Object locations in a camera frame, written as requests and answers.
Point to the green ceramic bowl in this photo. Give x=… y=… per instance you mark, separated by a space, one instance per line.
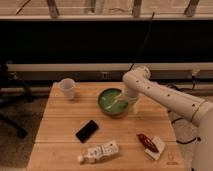
x=106 y=97

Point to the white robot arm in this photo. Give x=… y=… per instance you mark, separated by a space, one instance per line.
x=196 y=110

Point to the black smartphone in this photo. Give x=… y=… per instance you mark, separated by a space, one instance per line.
x=87 y=131

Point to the white wall plug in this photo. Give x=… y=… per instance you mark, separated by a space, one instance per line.
x=194 y=72

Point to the black office chair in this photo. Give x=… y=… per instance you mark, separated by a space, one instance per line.
x=7 y=78

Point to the white plastic bottle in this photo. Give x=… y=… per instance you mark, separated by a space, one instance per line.
x=100 y=152

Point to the red chili pepper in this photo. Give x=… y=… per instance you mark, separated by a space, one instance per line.
x=147 y=142

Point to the white plastic measuring cup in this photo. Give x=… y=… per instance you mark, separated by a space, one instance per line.
x=67 y=86

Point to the white wall outlet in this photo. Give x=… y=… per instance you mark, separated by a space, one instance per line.
x=105 y=75

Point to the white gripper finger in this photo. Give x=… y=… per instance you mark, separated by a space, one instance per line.
x=135 y=108
x=116 y=99

